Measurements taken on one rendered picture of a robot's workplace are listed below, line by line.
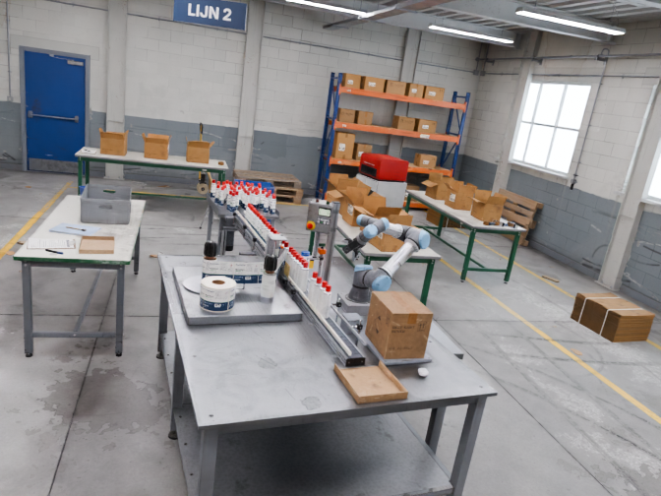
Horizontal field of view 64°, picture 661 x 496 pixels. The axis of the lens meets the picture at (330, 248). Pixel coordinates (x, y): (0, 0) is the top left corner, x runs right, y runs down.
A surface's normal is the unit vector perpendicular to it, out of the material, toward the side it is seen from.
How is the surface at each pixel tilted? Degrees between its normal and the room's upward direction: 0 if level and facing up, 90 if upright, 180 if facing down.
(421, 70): 90
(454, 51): 90
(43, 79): 90
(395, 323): 90
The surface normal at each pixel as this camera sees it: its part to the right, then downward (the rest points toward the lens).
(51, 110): 0.26, 0.31
